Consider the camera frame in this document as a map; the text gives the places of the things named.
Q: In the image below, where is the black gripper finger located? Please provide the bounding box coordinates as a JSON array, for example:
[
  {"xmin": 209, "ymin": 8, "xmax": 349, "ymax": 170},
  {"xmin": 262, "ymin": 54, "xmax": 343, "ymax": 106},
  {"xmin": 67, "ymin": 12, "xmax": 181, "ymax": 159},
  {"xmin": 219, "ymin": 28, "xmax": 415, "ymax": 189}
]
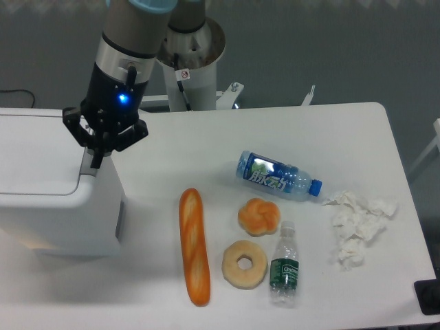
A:
[
  {"xmin": 62, "ymin": 107, "xmax": 103, "ymax": 168},
  {"xmin": 102, "ymin": 120, "xmax": 149, "ymax": 155}
]

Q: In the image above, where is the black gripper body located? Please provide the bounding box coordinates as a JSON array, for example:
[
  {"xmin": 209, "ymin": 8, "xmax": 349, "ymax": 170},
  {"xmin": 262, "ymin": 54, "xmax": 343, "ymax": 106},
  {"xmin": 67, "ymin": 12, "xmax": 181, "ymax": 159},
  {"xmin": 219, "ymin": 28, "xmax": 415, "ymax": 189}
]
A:
[{"xmin": 81, "ymin": 65, "xmax": 148, "ymax": 137}]

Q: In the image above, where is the white plastic trash can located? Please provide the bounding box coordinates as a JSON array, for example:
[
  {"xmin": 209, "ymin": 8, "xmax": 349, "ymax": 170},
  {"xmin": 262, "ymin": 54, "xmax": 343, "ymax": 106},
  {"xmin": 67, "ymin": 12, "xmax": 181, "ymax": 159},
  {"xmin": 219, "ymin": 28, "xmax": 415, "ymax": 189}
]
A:
[{"xmin": 1, "ymin": 108, "xmax": 126, "ymax": 256}]

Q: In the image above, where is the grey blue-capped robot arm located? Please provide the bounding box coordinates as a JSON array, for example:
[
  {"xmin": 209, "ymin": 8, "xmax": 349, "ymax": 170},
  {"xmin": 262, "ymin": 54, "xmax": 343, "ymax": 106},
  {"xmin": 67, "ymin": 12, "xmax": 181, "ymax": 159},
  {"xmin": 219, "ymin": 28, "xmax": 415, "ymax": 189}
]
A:
[{"xmin": 63, "ymin": 1, "xmax": 205, "ymax": 169}]

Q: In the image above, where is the long orange baguette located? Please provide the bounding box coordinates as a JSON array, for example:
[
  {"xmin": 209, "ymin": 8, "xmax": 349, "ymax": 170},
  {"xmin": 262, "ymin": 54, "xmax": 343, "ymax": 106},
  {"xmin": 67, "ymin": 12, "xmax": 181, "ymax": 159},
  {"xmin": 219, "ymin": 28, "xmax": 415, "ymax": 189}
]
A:
[{"xmin": 179, "ymin": 188, "xmax": 211, "ymax": 307}]

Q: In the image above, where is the blue-label drink bottle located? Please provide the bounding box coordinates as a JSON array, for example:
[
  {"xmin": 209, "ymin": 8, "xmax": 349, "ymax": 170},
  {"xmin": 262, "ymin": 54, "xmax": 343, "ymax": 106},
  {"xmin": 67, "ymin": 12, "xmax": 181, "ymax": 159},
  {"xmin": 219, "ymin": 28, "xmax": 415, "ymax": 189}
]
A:
[{"xmin": 236, "ymin": 151, "xmax": 322, "ymax": 201}]

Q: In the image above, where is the braided orange bun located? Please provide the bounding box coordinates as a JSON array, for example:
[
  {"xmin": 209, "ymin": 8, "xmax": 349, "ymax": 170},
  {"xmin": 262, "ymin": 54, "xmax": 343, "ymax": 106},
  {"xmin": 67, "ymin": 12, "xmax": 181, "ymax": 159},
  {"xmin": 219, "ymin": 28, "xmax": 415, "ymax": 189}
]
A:
[{"xmin": 237, "ymin": 198, "xmax": 281, "ymax": 236}]

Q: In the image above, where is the green-label water bottle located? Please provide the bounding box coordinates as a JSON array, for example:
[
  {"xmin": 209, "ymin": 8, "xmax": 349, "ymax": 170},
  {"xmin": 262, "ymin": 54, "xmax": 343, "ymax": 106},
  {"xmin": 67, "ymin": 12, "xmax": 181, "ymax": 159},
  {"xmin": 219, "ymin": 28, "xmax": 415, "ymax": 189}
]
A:
[{"xmin": 269, "ymin": 221, "xmax": 300, "ymax": 307}]

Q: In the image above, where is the crumpled white tissue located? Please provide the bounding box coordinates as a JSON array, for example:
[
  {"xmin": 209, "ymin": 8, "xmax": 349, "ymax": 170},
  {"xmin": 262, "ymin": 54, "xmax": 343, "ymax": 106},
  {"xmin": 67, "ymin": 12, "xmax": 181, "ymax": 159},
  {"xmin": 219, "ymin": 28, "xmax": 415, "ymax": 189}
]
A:
[{"xmin": 322, "ymin": 190, "xmax": 398, "ymax": 271}]

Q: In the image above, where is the black device at edge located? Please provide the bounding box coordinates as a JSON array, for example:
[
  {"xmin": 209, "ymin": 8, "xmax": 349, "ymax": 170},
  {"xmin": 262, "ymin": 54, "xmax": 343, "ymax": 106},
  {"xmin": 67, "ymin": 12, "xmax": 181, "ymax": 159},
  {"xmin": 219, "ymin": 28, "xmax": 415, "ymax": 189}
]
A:
[{"xmin": 414, "ymin": 279, "xmax": 439, "ymax": 316}]

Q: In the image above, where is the black floor cable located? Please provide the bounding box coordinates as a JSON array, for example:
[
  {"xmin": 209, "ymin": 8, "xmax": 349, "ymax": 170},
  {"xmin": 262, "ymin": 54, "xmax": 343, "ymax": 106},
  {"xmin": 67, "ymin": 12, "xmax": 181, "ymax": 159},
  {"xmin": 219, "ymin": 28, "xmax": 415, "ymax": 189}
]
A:
[{"xmin": 0, "ymin": 89, "xmax": 36, "ymax": 108}]

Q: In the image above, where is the black pedestal cable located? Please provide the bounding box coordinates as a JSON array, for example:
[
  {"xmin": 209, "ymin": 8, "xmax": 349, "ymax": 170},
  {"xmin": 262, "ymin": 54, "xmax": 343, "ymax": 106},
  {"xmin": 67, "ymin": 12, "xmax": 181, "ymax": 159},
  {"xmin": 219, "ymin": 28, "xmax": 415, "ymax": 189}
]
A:
[{"xmin": 173, "ymin": 53, "xmax": 193, "ymax": 111}]

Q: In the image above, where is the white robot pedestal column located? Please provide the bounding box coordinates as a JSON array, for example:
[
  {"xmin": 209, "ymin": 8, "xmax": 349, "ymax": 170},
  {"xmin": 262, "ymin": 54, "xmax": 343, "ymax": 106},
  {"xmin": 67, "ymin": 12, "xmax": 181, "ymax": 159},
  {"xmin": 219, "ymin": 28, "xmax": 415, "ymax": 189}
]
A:
[{"xmin": 157, "ymin": 17, "xmax": 226, "ymax": 112}]

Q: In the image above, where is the white metal base frame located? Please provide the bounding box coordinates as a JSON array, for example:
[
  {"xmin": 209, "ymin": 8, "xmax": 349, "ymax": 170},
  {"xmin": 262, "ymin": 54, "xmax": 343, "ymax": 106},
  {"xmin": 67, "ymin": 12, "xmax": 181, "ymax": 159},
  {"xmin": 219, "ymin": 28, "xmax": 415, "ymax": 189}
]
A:
[{"xmin": 140, "ymin": 82, "xmax": 316, "ymax": 112}]

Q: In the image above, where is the pale ring doughnut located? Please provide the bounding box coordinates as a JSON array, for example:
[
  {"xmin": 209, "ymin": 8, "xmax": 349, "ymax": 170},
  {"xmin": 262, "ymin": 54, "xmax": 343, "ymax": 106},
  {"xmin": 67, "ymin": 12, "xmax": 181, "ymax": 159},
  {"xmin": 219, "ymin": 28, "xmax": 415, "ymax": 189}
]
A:
[{"xmin": 221, "ymin": 240, "xmax": 268, "ymax": 289}]

